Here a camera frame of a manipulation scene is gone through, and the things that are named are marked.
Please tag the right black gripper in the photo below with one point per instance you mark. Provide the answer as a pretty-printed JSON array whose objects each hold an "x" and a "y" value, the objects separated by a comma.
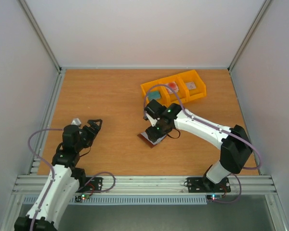
[{"x": 153, "y": 135}]

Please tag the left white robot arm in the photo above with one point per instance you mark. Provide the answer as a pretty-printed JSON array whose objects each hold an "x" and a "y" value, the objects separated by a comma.
[{"x": 63, "y": 181}]

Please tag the grey white card stack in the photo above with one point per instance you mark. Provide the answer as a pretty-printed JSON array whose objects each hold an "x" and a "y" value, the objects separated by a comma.
[{"x": 190, "y": 85}]

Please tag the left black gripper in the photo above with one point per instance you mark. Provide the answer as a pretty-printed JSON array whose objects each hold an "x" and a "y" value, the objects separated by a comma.
[{"x": 93, "y": 133}]

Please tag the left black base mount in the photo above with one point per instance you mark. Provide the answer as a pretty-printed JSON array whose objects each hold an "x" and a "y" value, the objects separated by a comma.
[{"x": 94, "y": 185}]

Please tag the grey slotted cable duct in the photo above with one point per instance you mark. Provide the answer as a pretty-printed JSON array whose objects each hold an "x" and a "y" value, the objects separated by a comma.
[{"x": 140, "y": 200}]

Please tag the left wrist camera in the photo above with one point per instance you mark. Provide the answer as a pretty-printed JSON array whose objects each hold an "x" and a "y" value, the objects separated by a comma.
[{"x": 76, "y": 121}]

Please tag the left circuit board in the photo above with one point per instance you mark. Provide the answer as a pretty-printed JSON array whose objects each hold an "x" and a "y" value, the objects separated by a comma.
[{"x": 83, "y": 197}]

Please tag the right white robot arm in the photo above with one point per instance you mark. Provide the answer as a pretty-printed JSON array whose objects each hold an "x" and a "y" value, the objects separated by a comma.
[{"x": 233, "y": 143}]

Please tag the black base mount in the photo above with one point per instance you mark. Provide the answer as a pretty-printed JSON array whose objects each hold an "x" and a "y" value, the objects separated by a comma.
[
  {"x": 195, "y": 185},
  {"x": 94, "y": 185}
]

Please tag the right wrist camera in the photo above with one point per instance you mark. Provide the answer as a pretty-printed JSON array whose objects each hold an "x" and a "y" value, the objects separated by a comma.
[{"x": 152, "y": 121}]

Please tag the aluminium front rail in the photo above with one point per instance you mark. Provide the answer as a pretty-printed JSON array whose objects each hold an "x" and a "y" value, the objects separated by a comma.
[{"x": 156, "y": 185}]

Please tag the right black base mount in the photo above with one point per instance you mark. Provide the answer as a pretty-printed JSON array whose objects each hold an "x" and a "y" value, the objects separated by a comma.
[{"x": 195, "y": 185}]

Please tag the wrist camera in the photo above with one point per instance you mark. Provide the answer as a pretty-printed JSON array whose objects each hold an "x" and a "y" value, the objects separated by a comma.
[
  {"x": 152, "y": 121},
  {"x": 76, "y": 121}
]

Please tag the yellow three-compartment bin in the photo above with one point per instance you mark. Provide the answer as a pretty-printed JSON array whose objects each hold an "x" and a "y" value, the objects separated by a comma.
[{"x": 185, "y": 87}]

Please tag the circuit board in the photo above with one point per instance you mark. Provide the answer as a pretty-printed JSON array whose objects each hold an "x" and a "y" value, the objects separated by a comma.
[
  {"x": 214, "y": 197},
  {"x": 83, "y": 197}
]

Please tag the teal card stack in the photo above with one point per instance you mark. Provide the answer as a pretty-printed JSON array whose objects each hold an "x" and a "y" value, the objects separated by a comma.
[{"x": 154, "y": 95}]

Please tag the right circuit board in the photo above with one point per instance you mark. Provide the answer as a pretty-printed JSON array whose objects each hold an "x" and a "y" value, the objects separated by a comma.
[{"x": 214, "y": 197}]

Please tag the red circle card stack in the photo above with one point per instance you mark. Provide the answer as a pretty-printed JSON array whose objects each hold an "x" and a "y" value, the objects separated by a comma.
[{"x": 172, "y": 87}]

